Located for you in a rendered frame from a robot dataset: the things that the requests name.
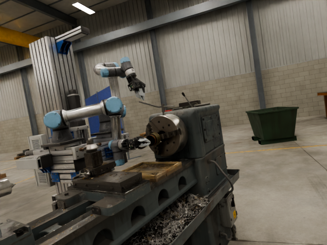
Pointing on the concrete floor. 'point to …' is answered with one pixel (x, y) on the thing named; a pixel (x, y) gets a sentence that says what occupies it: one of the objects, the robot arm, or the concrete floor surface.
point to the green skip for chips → (273, 124)
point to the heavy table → (324, 99)
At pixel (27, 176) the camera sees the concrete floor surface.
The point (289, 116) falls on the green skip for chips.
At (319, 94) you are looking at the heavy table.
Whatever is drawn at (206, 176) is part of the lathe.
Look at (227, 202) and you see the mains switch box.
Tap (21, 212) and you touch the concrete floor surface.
